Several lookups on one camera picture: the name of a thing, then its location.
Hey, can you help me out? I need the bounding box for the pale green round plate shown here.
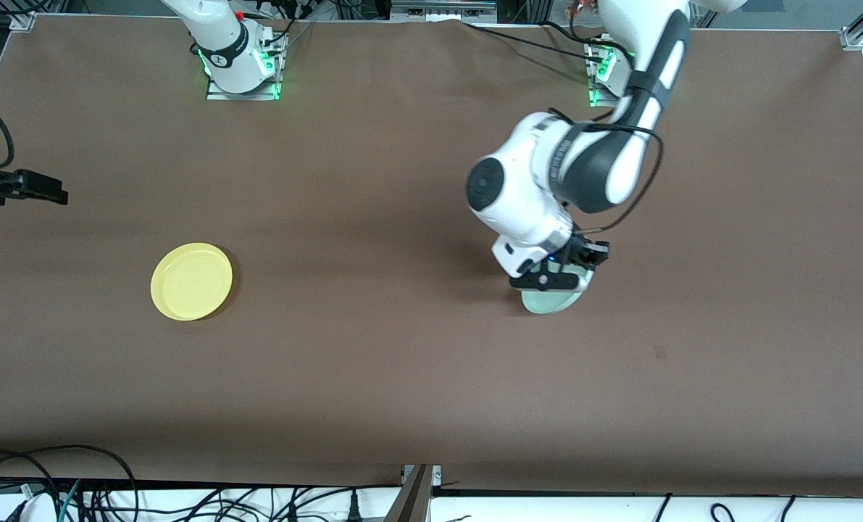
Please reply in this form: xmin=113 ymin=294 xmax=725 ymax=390
xmin=522 ymin=272 xmax=593 ymax=315

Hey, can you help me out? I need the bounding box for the yellow round plate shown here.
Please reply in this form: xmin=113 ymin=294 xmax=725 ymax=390
xmin=150 ymin=242 xmax=234 ymax=322

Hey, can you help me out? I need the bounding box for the brown table cover cloth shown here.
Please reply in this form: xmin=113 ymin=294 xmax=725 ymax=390
xmin=0 ymin=13 xmax=863 ymax=500

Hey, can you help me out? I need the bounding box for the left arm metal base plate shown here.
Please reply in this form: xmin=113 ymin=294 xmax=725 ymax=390
xmin=585 ymin=42 xmax=620 ymax=108

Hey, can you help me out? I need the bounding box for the long black base cable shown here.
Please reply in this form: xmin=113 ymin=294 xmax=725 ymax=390
xmin=462 ymin=22 xmax=600 ymax=60

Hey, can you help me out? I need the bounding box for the short black base cable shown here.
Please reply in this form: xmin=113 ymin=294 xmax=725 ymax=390
xmin=543 ymin=22 xmax=599 ymax=41

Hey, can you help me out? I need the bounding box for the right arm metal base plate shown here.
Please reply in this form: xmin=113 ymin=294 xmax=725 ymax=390
xmin=207 ymin=33 xmax=287 ymax=102

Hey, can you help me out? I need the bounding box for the large looped black cable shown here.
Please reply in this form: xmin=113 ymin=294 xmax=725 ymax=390
xmin=0 ymin=444 xmax=139 ymax=522

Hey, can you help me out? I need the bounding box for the aluminium frame crossbar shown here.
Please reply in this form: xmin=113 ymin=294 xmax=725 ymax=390
xmin=390 ymin=0 xmax=499 ymax=22

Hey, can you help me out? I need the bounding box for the aluminium profile post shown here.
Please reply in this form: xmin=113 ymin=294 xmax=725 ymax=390
xmin=384 ymin=464 xmax=443 ymax=522

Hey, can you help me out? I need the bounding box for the thin grey base cable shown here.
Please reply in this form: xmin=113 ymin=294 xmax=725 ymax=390
xmin=261 ymin=18 xmax=314 ymax=59

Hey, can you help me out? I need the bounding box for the green cable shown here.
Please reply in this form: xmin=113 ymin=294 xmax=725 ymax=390
xmin=58 ymin=478 xmax=83 ymax=522

